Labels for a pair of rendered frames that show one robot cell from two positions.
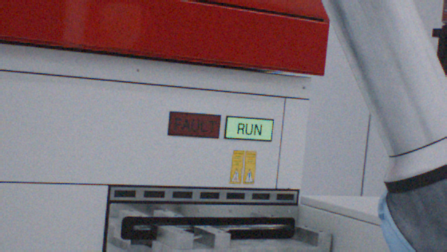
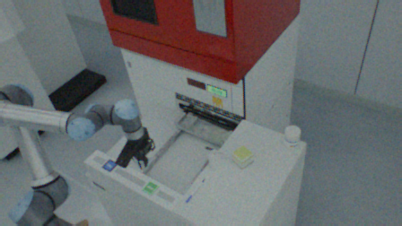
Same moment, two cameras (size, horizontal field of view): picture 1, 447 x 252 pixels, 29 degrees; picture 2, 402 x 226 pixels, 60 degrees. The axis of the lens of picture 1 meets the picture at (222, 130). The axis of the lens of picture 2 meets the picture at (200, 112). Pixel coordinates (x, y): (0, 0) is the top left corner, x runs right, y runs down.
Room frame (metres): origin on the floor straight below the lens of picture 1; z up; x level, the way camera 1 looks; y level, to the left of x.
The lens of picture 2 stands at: (1.23, -1.33, 2.25)
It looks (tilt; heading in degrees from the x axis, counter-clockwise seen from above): 43 degrees down; 71
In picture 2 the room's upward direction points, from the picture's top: 8 degrees counter-clockwise
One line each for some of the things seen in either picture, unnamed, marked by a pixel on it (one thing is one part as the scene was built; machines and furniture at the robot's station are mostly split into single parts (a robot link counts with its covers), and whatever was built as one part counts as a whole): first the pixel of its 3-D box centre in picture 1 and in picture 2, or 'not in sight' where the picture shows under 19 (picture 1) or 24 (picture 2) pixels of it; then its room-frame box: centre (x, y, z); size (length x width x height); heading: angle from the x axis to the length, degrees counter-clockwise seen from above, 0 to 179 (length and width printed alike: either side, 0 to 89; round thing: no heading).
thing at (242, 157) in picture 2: not in sight; (242, 157); (1.70, -0.43, 1.00); 0.07 x 0.07 x 0.07; 13
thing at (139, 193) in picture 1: (208, 195); (206, 106); (1.73, 0.02, 0.96); 0.44 x 0.01 x 0.02; 122
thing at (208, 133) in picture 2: (243, 250); (203, 131); (1.66, -0.06, 0.87); 0.36 x 0.08 x 0.03; 122
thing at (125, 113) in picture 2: not in sight; (127, 115); (1.28, -0.34, 1.41); 0.09 x 0.08 x 0.11; 145
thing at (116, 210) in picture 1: (207, 227); (207, 115); (1.72, 0.01, 0.89); 0.44 x 0.02 x 0.10; 122
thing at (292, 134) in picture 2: not in sight; (292, 137); (1.96, -0.45, 1.01); 0.07 x 0.07 x 0.10
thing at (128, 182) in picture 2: not in sight; (134, 186); (1.21, -0.25, 0.89); 0.55 x 0.09 x 0.14; 122
